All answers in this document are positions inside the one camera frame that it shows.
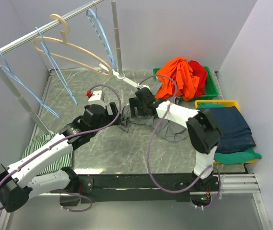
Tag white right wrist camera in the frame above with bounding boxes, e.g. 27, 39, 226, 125
137, 84, 150, 90

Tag yellow plastic bin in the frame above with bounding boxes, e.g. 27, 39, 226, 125
194, 99, 257, 164

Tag red t shirt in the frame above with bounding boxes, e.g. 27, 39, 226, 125
188, 60, 208, 97

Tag light blue wire hanger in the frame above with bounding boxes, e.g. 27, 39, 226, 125
86, 9, 117, 71

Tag wooden hanger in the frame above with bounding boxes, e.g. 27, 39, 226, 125
30, 13, 114, 77

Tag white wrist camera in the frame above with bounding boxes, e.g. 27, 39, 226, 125
86, 90, 106, 107
137, 84, 150, 90

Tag green white striped cloth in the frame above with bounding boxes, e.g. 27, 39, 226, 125
22, 134, 73, 176

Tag blue denim jeans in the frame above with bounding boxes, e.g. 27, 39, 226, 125
198, 104, 256, 154

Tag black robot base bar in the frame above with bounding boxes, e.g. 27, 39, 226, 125
49, 171, 223, 207

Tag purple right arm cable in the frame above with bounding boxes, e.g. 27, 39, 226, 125
140, 74, 222, 209

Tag grey adidas t shirt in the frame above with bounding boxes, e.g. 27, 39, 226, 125
120, 105, 189, 142

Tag light blue hanger of red shirt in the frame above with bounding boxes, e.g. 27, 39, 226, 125
0, 52, 60, 118

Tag silver clothes rack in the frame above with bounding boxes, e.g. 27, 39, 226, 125
0, 0, 139, 135

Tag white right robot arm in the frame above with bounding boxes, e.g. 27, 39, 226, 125
129, 87, 222, 191

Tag orange t shirt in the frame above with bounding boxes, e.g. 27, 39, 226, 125
155, 57, 200, 101

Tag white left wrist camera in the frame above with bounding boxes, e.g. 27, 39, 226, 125
86, 90, 106, 107

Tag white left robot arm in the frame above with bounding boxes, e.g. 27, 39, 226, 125
0, 102, 122, 213

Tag green plastic bin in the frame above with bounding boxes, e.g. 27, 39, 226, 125
153, 66, 219, 103

